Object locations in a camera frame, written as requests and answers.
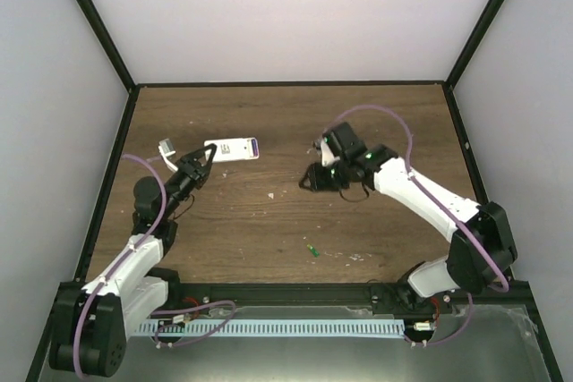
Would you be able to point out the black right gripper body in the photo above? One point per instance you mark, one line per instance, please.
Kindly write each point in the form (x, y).
(335, 181)

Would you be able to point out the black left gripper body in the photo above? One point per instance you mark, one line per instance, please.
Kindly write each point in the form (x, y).
(191, 178)

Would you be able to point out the white remote control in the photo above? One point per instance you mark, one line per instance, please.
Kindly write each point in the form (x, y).
(231, 150)

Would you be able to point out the blue purple battery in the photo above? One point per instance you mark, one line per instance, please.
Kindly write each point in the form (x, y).
(254, 148)

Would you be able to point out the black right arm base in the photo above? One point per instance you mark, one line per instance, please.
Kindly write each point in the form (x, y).
(400, 298)

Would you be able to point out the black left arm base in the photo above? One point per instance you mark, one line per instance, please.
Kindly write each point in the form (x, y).
(179, 295)

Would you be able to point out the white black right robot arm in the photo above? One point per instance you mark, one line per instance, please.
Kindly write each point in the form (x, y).
(481, 244)

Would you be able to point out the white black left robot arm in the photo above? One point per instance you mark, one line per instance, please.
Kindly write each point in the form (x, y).
(93, 322)

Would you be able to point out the green battery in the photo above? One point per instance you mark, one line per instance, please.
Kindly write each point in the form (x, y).
(313, 251)

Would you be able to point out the metal front plate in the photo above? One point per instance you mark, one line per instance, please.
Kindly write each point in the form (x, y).
(485, 343)

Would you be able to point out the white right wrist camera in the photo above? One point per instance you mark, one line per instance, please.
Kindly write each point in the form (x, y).
(328, 159)

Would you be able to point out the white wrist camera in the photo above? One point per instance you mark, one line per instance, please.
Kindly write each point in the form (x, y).
(166, 150)
(328, 159)

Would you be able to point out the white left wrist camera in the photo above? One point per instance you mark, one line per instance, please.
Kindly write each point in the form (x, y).
(166, 150)

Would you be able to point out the black table frame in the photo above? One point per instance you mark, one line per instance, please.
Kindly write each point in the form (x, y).
(252, 231)

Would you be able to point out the light blue slotted cable duct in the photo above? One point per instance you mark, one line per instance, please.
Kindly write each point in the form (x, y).
(361, 328)

